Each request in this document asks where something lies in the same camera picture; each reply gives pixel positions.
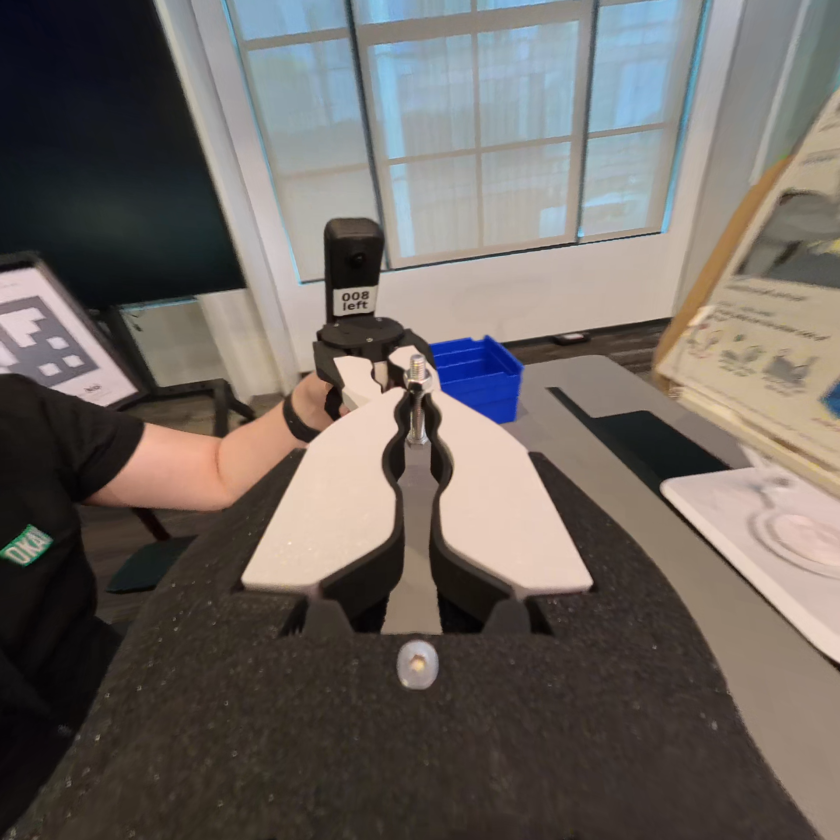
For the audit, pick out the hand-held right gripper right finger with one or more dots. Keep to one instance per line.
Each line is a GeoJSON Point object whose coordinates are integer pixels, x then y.
{"type": "Point", "coordinates": [512, 512]}

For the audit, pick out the black monitor stand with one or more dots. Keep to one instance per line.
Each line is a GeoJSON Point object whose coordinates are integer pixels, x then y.
{"type": "Point", "coordinates": [197, 387]}

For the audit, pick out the steel bolt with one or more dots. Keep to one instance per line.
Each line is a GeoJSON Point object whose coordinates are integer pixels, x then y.
{"type": "Point", "coordinates": [417, 413]}

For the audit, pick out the person's left hand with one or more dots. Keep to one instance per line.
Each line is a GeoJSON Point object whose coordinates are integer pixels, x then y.
{"type": "Point", "coordinates": [315, 390]}

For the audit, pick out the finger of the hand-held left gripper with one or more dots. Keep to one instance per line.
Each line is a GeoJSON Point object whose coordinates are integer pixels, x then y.
{"type": "Point", "coordinates": [399, 364]}
{"type": "Point", "coordinates": [359, 384]}

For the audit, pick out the person's black shirt torso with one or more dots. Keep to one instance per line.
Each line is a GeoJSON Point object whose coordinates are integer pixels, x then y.
{"type": "Point", "coordinates": [39, 472]}

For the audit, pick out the framed marker sign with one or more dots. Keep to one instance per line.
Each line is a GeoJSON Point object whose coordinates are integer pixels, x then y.
{"type": "Point", "coordinates": [59, 334]}

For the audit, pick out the large black monitor screen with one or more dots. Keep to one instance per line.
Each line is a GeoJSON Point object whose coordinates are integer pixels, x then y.
{"type": "Point", "coordinates": [98, 131]}

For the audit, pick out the blue plastic bin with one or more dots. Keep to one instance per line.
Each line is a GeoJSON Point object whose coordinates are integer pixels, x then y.
{"type": "Point", "coordinates": [479, 380]}

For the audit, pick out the printed instruction sheet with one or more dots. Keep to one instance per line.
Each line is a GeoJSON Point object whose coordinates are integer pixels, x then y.
{"type": "Point", "coordinates": [774, 315]}

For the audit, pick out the steel hex nut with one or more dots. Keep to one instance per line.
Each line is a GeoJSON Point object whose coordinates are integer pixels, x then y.
{"type": "Point", "coordinates": [417, 380]}

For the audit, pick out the teal office chair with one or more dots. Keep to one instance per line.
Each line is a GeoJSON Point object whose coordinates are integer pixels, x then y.
{"type": "Point", "coordinates": [151, 564]}

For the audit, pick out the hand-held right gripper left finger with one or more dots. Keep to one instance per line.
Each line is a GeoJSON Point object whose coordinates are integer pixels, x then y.
{"type": "Point", "coordinates": [328, 512]}

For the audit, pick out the person's left forearm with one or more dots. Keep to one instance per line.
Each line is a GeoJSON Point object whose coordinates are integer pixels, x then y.
{"type": "Point", "coordinates": [197, 466]}

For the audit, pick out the large paned window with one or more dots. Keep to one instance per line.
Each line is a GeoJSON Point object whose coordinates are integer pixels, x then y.
{"type": "Point", "coordinates": [459, 131]}

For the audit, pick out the black floor device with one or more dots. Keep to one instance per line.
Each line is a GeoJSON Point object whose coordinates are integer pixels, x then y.
{"type": "Point", "coordinates": [571, 338]}

